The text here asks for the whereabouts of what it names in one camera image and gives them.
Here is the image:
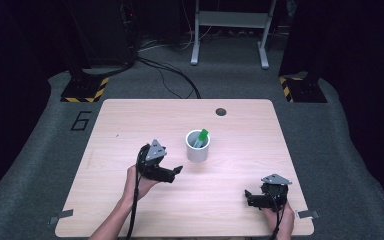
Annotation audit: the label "green highlighter pen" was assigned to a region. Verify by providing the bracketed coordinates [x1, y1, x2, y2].
[192, 128, 210, 149]

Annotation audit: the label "white cylindrical cup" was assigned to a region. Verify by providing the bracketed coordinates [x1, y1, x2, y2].
[184, 129, 212, 164]

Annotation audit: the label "black hazard-striped stand base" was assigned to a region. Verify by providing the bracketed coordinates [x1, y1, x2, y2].
[278, 75, 328, 104]
[60, 75, 110, 104]

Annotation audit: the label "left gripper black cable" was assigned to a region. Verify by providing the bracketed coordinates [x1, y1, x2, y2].
[125, 143, 152, 240]

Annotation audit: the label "grey tape strip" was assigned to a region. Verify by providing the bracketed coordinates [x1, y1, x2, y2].
[48, 208, 75, 226]
[295, 209, 321, 220]

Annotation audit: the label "black floor cable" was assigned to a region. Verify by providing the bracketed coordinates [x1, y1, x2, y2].
[135, 55, 202, 100]

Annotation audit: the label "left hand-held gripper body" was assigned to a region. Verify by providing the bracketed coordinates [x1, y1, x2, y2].
[135, 138, 177, 184]

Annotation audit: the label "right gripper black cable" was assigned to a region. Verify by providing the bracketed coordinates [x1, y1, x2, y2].
[268, 190, 289, 240]

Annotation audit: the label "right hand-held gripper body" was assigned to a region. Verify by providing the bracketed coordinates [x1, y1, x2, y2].
[246, 173, 293, 212]

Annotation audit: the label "dark equipment cabinet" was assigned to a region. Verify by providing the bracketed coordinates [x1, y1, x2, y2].
[64, 0, 136, 69]

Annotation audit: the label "person's right hand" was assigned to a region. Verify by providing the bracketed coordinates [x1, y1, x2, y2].
[262, 201, 296, 240]

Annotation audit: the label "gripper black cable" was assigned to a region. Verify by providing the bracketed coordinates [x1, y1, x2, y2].
[125, 143, 152, 240]
[268, 190, 289, 240]

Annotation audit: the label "white metal stand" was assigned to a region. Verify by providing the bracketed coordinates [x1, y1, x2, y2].
[190, 0, 278, 70]

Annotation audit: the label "white floor cables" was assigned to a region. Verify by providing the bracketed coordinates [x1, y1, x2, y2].
[139, 19, 214, 53]

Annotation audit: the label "person's left hand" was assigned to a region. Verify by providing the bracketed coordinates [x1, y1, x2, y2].
[123, 164, 161, 202]

